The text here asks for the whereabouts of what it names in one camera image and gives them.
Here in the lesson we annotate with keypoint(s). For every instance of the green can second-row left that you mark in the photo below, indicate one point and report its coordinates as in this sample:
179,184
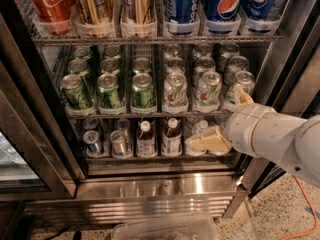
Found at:
81,68

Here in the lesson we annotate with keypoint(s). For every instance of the blue pepsi can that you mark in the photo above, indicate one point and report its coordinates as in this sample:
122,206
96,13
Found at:
258,12
179,14
221,12

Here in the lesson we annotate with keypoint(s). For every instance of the red Coca-Cola can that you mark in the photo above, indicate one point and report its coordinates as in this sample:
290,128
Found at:
54,15

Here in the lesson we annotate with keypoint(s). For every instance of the green can back left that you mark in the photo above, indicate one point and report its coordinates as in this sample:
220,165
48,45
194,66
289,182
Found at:
83,52

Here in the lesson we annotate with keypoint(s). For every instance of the brown tea bottle right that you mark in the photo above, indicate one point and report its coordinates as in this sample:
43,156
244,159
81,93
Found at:
171,138

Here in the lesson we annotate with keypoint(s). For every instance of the clear water bottle left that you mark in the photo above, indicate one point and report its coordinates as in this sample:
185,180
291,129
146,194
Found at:
196,131

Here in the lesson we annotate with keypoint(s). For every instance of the silver can bottom front right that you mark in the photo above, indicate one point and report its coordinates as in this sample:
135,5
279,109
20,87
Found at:
119,143

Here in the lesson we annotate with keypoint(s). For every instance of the green can second-row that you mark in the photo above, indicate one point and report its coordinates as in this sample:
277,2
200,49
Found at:
110,65
141,65
81,68

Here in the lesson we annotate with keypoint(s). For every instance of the white 7up can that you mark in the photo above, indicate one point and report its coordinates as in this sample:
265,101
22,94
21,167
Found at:
171,51
175,86
208,89
243,79
224,52
200,50

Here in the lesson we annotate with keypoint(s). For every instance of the green can front left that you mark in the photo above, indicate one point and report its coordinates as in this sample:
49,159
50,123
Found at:
75,92

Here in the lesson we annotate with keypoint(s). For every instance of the green can back middle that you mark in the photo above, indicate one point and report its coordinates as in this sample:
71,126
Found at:
112,51

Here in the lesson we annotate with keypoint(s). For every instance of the brown tea bottle left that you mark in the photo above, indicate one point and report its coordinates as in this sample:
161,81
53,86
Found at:
146,140

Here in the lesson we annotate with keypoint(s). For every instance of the white 7up can second-row left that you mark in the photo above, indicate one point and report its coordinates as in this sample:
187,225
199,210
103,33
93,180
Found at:
173,64

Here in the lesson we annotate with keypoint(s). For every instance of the silver can bottom back left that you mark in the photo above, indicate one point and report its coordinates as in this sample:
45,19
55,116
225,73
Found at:
91,124

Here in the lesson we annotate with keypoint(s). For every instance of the gold soda can left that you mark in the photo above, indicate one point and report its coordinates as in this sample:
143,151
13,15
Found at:
94,16

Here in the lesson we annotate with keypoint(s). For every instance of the clear water bottle right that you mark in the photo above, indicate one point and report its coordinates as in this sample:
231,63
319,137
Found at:
216,153

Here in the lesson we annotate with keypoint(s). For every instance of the green can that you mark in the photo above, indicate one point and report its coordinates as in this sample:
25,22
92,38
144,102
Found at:
83,52
112,51
108,90
75,92
143,96

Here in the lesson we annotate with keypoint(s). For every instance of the blue Pepsi can right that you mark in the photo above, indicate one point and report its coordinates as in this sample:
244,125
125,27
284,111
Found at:
258,12

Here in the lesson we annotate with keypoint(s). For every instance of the silver can bottom back right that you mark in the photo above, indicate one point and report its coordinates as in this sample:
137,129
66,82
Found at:
123,124

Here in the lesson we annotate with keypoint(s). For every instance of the brown tea bottle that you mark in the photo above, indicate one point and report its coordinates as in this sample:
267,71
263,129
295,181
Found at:
171,138
146,140

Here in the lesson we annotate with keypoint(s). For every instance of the green can front middle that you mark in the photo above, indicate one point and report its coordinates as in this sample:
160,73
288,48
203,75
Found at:
108,90

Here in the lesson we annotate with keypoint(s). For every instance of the silver can bottom front left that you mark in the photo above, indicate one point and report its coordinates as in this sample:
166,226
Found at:
92,140

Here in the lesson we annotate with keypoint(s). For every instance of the blue Pepsi can left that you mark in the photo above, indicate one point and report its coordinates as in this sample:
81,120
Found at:
179,14

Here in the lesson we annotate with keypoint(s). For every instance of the clear water bottle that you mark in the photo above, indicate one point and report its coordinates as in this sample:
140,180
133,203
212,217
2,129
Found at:
216,153
196,131

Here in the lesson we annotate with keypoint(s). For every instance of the white 7up can second-row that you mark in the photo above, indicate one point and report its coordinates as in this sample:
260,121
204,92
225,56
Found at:
201,66
235,64
173,64

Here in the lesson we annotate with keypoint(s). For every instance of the blue Pepsi can middle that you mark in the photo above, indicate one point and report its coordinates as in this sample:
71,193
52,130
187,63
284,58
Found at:
221,12

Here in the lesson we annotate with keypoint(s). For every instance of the gold soda can right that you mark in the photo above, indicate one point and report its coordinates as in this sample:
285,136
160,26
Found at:
137,15

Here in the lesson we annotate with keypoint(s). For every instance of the white 7up can second-row right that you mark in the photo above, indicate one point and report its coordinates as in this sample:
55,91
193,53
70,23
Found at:
235,64

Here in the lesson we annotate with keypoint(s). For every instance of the stainless steel display fridge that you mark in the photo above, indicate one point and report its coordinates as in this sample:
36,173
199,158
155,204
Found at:
71,189

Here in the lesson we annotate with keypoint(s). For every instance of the green can second-row right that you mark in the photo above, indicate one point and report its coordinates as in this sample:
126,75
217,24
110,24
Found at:
141,65

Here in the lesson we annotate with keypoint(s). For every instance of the white 7up can second-row middle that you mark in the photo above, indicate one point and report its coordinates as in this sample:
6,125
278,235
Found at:
201,66

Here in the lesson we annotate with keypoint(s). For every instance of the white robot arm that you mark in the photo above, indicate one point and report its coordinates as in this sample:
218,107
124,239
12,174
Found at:
259,131

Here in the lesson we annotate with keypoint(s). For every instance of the silver can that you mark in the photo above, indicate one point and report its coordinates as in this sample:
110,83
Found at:
91,124
119,143
123,124
92,140

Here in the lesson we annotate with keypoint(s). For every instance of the gold soda can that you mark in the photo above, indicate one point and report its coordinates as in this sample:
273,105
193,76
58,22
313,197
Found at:
94,16
137,15

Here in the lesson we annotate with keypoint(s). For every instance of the green can front right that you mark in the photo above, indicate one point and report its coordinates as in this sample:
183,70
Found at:
143,96

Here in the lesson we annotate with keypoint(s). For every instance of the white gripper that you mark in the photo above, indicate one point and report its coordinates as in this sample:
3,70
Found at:
240,128

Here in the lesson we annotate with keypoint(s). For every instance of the green can second-row middle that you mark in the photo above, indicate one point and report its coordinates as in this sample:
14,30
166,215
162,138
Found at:
110,65

